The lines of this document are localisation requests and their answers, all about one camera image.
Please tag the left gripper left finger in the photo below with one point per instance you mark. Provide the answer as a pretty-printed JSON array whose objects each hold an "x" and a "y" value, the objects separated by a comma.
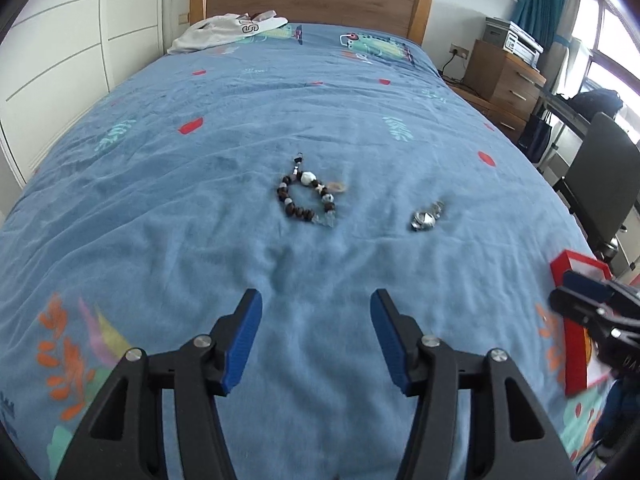
[{"x": 121, "y": 434}]

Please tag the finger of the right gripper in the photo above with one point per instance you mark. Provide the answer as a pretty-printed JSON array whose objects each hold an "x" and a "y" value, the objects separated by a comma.
[
  {"x": 576, "y": 307},
  {"x": 579, "y": 288}
]

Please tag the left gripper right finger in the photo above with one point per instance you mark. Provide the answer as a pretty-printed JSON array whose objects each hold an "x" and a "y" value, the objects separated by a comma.
[{"x": 511, "y": 436}]

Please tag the red shallow box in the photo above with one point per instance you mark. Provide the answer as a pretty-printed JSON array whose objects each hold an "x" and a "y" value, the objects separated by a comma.
[{"x": 582, "y": 369}]

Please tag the small silver charm cluster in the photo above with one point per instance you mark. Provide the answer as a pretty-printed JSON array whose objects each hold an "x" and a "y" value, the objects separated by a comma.
[{"x": 425, "y": 219}]

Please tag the grey desk chair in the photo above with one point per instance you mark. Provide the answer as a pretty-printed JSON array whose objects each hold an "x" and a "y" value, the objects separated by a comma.
[{"x": 602, "y": 184}]

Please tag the dark blue hanging bag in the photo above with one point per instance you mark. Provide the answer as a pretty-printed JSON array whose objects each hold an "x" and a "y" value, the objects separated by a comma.
[{"x": 535, "y": 139}]

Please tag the desk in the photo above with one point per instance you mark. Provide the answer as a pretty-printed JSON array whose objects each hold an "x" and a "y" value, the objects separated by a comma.
[{"x": 557, "y": 106}]

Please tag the low wooden nightstand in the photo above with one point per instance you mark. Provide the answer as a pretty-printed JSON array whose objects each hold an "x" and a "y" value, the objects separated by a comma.
[{"x": 509, "y": 124}]

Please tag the dark backpack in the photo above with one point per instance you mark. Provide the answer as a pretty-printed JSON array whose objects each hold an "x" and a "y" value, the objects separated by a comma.
[{"x": 590, "y": 103}]

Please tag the blue patterned bedspread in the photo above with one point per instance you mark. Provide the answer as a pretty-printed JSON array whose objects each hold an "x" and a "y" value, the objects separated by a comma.
[{"x": 291, "y": 164}]

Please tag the wooden drawer chest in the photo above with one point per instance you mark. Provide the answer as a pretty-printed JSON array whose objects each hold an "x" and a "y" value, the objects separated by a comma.
[{"x": 503, "y": 79}]

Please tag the white printer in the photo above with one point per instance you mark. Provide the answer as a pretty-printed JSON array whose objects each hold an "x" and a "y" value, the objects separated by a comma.
[{"x": 508, "y": 36}]

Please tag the right teal curtain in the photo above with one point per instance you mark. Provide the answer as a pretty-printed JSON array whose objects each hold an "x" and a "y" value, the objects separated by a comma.
[{"x": 539, "y": 18}]

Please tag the wooden headboard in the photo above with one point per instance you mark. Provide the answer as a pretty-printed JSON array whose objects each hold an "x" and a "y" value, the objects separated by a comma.
[{"x": 403, "y": 18}]

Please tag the white garment on bed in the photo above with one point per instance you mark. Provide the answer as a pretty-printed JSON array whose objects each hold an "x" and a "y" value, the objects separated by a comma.
[{"x": 225, "y": 29}]

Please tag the white wardrobe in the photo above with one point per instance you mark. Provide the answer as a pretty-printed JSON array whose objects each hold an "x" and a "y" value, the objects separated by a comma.
[{"x": 58, "y": 59}]

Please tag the wall power socket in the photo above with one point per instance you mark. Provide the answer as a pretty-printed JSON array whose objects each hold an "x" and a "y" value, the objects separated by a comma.
[{"x": 461, "y": 52}]

